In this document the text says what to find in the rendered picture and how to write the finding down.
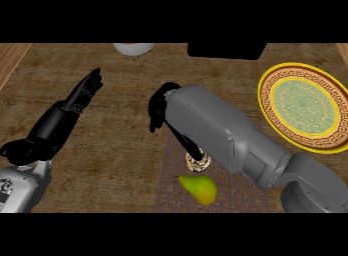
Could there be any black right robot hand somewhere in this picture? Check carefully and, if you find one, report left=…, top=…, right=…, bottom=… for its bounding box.
left=147, top=82, right=209, bottom=164

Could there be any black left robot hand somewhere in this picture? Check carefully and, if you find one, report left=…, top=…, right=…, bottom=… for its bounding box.
left=0, top=68, right=104, bottom=167

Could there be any brown patterned cupcake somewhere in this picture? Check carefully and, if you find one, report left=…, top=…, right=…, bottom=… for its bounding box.
left=182, top=151, right=212, bottom=173

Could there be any brown patterned placemat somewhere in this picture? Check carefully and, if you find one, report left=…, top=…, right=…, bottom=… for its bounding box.
left=153, top=123, right=286, bottom=214

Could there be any yellow rimmed patterned plate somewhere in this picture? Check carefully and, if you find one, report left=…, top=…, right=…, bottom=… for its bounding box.
left=256, top=62, right=348, bottom=155

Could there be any white round bowl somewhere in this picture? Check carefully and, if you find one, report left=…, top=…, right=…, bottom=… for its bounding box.
left=111, top=43, right=156, bottom=57

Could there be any black box appliance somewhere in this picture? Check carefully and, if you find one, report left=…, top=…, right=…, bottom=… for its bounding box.
left=187, top=43, right=268, bottom=61

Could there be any green yellow pear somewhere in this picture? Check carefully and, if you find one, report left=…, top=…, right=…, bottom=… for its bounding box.
left=176, top=174, right=218, bottom=207

